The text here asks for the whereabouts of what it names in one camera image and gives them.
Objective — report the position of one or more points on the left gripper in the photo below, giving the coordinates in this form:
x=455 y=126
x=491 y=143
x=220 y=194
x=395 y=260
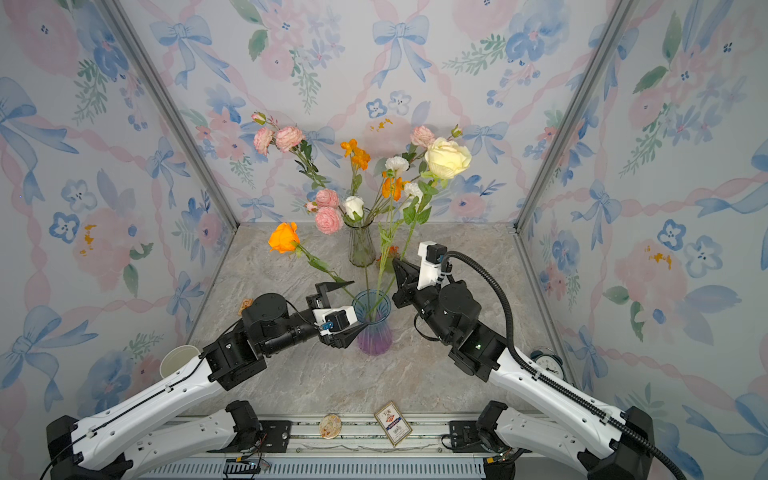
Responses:
x=319 y=301

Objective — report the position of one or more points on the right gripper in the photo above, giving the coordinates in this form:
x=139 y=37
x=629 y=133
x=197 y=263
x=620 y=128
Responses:
x=408 y=288

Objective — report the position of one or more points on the white flower stem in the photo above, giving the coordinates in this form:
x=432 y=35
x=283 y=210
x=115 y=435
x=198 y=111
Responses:
x=395 y=205

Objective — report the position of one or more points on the blue purple glass vase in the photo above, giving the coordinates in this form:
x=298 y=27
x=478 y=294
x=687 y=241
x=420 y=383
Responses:
x=373 y=309

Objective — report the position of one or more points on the clear grey glass vase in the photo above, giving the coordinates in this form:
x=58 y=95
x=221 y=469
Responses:
x=362 y=252

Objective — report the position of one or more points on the white rosebud stem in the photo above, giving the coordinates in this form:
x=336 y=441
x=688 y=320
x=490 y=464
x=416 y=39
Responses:
x=361 y=253

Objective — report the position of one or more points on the orange rose stem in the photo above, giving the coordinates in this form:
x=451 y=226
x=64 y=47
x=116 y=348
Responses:
x=285 y=240

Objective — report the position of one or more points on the pink carnation stem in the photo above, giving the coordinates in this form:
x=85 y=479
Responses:
x=325 y=208

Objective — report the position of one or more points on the cream rose stem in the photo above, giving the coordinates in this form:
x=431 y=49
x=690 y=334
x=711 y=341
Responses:
x=403 y=240

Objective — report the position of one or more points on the yellow poppy flower stem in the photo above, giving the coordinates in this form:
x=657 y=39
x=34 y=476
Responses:
x=359 y=162

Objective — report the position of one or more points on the pink rose stem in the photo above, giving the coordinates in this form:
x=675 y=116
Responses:
x=447 y=158
x=287 y=140

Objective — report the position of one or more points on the orange marigold flower stem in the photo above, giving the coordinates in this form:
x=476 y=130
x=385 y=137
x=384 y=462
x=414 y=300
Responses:
x=392 y=254

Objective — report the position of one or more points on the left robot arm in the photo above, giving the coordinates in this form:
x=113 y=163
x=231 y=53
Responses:
x=136 y=436

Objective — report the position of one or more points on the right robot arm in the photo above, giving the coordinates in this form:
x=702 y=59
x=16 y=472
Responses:
x=479 y=351

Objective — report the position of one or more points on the small wooden block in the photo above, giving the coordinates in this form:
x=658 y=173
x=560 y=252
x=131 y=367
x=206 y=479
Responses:
x=246 y=303

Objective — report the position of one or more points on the round beige coaster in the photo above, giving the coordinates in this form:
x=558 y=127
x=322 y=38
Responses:
x=330 y=426

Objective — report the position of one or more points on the framed card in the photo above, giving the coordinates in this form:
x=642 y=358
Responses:
x=393 y=423

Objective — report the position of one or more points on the cream white cup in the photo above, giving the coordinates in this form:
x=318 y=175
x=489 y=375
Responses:
x=176 y=359

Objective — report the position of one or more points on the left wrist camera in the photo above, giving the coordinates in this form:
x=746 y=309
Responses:
x=334 y=319

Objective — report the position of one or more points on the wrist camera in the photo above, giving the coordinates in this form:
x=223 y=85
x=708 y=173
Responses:
x=334 y=319
x=431 y=261

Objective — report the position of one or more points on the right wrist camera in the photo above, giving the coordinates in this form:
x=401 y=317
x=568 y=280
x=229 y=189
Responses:
x=431 y=261

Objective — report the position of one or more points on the aluminium rail frame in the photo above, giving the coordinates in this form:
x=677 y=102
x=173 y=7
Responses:
x=366 y=447

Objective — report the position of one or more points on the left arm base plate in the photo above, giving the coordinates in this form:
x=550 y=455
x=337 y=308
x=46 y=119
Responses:
x=271 y=436

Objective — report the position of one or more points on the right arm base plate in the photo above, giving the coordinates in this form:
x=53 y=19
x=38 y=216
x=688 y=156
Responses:
x=469 y=437

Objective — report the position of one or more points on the right corner aluminium post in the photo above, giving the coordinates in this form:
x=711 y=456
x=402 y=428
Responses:
x=613 y=30

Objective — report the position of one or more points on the corner aluminium post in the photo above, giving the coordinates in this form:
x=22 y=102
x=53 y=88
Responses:
x=117 y=19
x=613 y=30

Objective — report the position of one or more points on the left corner aluminium post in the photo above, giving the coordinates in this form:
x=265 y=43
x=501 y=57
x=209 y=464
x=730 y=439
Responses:
x=117 y=19

